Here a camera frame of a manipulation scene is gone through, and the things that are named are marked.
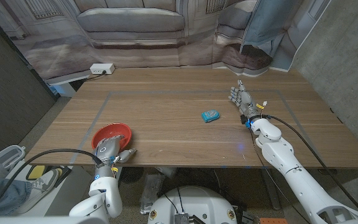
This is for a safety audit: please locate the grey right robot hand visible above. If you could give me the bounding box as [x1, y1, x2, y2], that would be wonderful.
[227, 79, 263, 121]

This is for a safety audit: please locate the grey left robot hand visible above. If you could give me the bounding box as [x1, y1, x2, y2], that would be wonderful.
[92, 134, 137, 170]

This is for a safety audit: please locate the red plastic bowl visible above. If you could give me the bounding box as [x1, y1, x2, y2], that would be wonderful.
[91, 122, 133, 151]

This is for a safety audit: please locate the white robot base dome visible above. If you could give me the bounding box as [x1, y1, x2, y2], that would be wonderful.
[147, 185, 238, 224]

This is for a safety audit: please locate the blue phone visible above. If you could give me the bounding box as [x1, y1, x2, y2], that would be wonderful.
[201, 109, 221, 123]

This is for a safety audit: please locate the black round floor object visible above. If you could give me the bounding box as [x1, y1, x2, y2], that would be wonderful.
[120, 166, 145, 184]

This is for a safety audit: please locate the clear plastic bag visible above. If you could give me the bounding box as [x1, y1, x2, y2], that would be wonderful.
[140, 173, 166, 215]

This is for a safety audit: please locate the grey sneaker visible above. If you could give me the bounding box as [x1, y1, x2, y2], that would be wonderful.
[17, 167, 63, 215]

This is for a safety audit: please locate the white power strip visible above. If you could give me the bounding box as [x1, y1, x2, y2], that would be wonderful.
[89, 63, 116, 75]

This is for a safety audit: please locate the white floor platform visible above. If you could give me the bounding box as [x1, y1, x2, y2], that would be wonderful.
[11, 161, 93, 217]

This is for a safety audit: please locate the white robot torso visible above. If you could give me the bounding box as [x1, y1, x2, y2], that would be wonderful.
[0, 215, 107, 224]

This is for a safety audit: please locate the printed living room backdrop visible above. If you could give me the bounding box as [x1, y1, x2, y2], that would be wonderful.
[0, 0, 332, 86]

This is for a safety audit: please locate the dark grey partition panel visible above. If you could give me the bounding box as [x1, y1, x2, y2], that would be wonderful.
[0, 2, 60, 159]

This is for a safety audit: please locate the orange box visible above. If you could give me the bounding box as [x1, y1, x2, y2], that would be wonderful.
[259, 217, 288, 224]

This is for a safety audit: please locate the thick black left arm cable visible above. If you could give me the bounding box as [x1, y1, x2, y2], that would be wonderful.
[0, 148, 104, 217]

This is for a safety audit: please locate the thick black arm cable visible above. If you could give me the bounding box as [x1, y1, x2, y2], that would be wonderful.
[261, 114, 358, 215]
[0, 148, 104, 217]

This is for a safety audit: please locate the black power strip cord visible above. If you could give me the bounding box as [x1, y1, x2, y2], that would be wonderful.
[85, 70, 107, 82]

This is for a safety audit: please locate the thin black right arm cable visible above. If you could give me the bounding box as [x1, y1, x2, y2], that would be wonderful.
[247, 128, 310, 224]

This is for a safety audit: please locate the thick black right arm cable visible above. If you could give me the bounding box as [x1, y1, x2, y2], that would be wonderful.
[261, 114, 358, 215]

